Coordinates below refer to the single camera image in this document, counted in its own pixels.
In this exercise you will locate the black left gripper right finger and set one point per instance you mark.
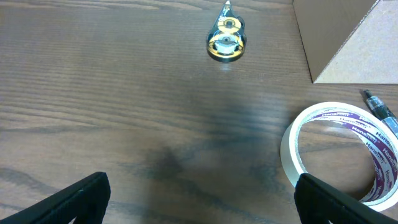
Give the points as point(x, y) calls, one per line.
point(320, 203)

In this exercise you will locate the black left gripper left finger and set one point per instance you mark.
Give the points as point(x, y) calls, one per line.
point(83, 202)

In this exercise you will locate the black pen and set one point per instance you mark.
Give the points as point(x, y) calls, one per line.
point(380, 110)

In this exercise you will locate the yellow black correction tape dispenser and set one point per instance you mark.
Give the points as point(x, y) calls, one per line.
point(226, 40)

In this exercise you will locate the white masking tape roll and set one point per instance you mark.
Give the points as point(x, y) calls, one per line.
point(380, 140)

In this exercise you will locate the brown cardboard box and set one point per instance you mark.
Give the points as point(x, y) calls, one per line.
point(349, 41)

